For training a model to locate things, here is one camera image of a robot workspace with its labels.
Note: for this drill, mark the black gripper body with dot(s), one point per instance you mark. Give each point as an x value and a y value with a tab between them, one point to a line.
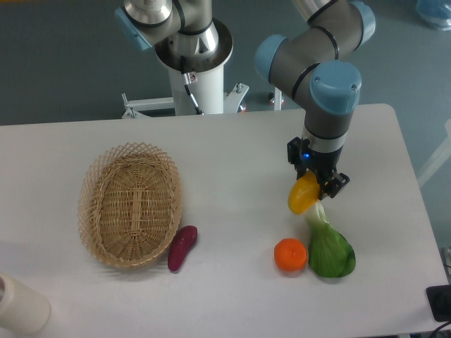
301	152

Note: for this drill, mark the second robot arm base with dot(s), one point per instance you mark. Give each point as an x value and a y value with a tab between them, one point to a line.
185	35

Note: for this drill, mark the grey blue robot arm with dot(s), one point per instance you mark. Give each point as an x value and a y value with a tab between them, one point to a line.
311	71

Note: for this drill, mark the green bok choy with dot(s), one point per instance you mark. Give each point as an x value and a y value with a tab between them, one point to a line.
330	254

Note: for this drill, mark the orange tangerine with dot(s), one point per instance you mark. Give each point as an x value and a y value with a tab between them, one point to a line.
290	255

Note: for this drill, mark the purple sweet potato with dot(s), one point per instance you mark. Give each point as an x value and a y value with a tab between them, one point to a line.
181	245

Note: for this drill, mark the black device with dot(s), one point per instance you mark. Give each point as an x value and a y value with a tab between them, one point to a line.
439	302

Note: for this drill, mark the woven wicker basket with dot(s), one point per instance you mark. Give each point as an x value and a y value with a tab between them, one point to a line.
130	205

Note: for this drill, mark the blue plastic bag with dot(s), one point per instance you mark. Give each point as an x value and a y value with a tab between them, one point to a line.
436	13

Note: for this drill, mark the white cylinder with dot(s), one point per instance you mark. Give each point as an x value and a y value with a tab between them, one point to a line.
23	310

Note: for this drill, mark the white frame leg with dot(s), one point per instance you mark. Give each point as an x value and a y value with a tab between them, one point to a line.
435	160

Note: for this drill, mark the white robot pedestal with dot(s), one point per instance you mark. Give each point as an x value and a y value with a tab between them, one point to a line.
193	93

